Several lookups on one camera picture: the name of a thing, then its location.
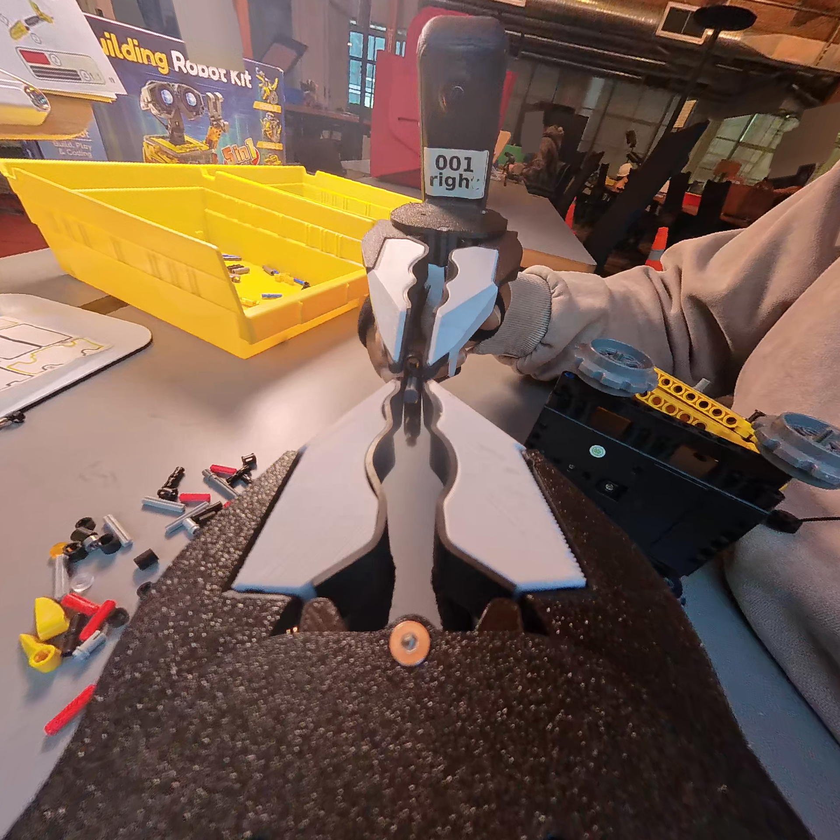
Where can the person's right hand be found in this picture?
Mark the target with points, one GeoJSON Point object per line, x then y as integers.
{"type": "Point", "coordinates": [373, 354]}

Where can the person's right forearm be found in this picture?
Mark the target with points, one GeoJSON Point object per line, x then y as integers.
{"type": "Point", "coordinates": [656, 295]}

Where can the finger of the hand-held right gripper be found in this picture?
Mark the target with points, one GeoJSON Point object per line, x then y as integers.
{"type": "Point", "coordinates": [387, 295]}
{"type": "Point", "coordinates": [469, 295]}

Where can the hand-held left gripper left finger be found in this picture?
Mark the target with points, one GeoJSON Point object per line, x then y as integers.
{"type": "Point", "coordinates": [315, 518]}

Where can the blue toy kit box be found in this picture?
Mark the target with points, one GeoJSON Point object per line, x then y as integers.
{"type": "Point", "coordinates": [216, 118]}

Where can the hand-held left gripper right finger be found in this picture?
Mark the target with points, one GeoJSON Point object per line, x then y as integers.
{"type": "Point", "coordinates": [512, 518]}

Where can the beige printed sweatshirt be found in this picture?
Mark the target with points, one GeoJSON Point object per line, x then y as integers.
{"type": "Point", "coordinates": [787, 590]}

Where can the scattered small mixed brick parts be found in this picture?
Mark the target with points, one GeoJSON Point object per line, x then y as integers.
{"type": "Point", "coordinates": [270, 269]}

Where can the white printed sheet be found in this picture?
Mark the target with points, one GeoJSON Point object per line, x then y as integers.
{"type": "Point", "coordinates": [39, 341]}

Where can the pile of small brick pins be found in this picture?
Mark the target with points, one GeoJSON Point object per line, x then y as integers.
{"type": "Point", "coordinates": [49, 617]}

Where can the orange traffic cone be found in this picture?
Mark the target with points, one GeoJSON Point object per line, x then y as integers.
{"type": "Point", "coordinates": [569, 216]}
{"type": "Point", "coordinates": [659, 246]}

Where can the yellow plastic bin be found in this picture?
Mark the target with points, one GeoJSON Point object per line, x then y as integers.
{"type": "Point", "coordinates": [164, 282]}
{"type": "Point", "coordinates": [328, 190]}

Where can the dark grey axle rod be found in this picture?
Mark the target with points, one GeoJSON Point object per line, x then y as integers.
{"type": "Point", "coordinates": [412, 394]}

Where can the white desk stand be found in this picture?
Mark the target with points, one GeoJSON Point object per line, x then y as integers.
{"type": "Point", "coordinates": [124, 328]}

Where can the instruction booklet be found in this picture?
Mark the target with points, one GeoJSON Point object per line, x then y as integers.
{"type": "Point", "coordinates": [59, 39]}

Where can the yellow toy brick vehicle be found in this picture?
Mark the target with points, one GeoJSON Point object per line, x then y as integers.
{"type": "Point", "coordinates": [623, 472]}

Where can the clear pen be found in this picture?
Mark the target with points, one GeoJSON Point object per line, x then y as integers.
{"type": "Point", "coordinates": [12, 420]}

